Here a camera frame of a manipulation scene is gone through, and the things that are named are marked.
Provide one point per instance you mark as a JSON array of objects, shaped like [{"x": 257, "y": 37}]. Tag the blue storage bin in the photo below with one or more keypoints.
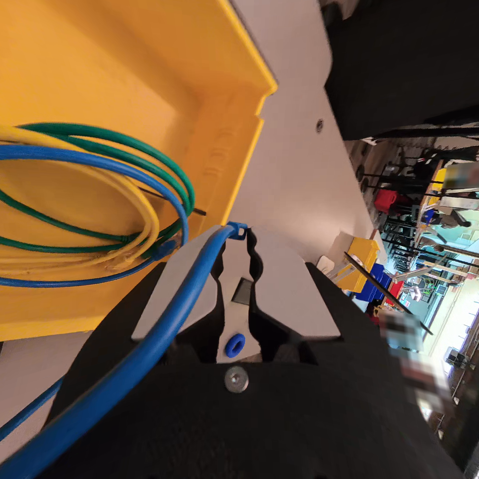
[{"x": 378, "y": 280}]

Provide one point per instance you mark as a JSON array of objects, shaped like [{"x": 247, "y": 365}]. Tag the red storage bin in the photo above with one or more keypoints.
[{"x": 385, "y": 200}]

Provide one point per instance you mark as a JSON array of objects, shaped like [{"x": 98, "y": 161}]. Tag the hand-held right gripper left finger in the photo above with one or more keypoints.
[{"x": 207, "y": 284}]

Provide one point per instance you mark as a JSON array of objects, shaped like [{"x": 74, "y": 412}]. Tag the small yellow storage bin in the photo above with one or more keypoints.
[{"x": 361, "y": 258}]

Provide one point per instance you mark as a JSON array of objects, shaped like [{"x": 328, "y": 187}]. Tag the yellow plastic bin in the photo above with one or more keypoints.
[{"x": 131, "y": 56}]

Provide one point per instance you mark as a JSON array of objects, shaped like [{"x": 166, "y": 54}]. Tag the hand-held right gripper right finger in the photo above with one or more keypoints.
[{"x": 292, "y": 299}]

